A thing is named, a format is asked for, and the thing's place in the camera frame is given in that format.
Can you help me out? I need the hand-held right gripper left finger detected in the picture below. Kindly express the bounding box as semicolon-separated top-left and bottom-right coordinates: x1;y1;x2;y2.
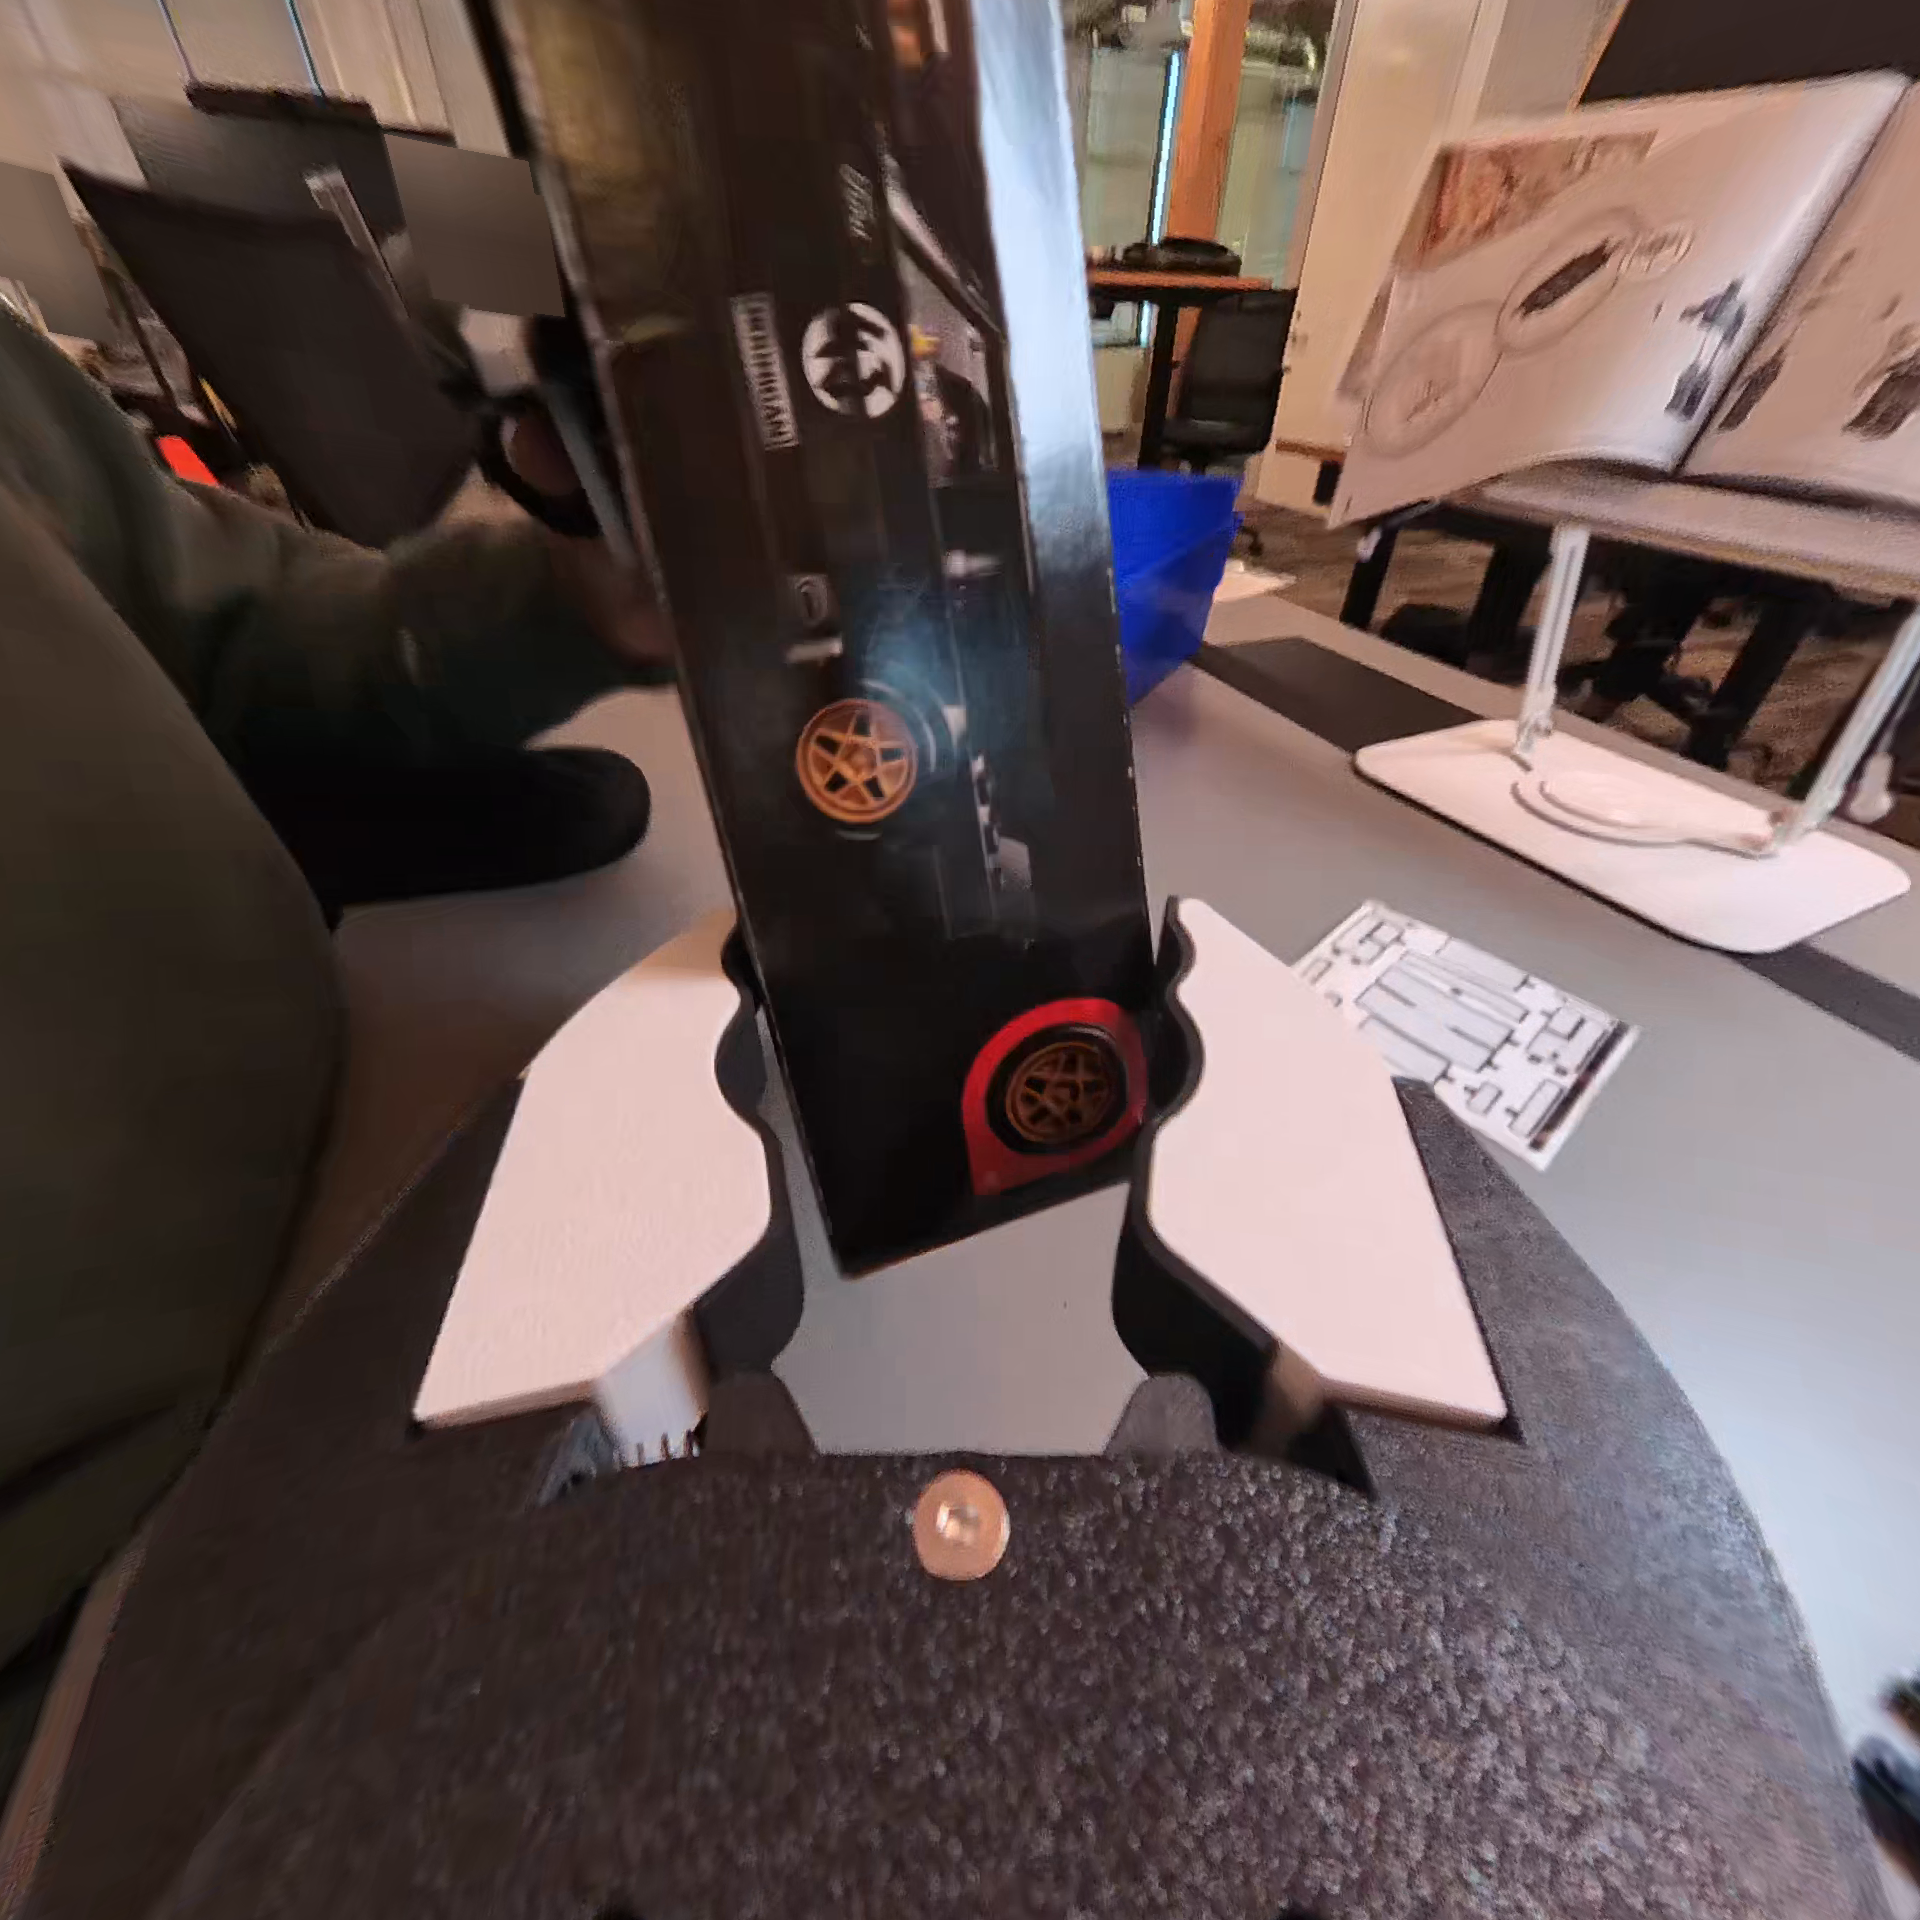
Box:
411;908;777;1470

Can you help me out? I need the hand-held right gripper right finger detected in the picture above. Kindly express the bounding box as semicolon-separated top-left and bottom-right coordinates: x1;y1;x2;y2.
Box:
1115;898;1509;1482

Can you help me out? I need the white sticker sheet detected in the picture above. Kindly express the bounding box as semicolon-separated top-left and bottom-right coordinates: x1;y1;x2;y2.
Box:
1292;901;1641;1172

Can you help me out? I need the black lego set box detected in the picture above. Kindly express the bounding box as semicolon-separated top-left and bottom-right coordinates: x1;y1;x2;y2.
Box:
481;0;1160;1280

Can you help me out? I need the blue plastic bin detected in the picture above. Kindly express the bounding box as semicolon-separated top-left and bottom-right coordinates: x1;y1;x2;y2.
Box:
1111;467;1247;710

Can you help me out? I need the person's left forearm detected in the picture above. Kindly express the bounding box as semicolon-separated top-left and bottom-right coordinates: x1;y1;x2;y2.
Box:
179;496;677;842

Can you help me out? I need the black padded chair armrest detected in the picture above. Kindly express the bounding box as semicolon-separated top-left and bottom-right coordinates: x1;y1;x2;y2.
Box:
322;741;653;918

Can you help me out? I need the wooden office table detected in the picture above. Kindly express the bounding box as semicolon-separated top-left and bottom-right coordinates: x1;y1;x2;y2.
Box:
1088;269;1276;469

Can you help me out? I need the black mesh office chair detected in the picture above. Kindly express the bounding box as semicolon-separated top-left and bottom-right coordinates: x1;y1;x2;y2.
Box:
1162;284;1299;469

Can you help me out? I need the wooden pillar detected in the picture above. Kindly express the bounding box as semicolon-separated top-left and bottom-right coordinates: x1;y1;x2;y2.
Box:
1166;0;1257;262

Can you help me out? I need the open instruction booklet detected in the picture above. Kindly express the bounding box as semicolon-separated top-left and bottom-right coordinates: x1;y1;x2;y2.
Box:
1327;68;1920;528

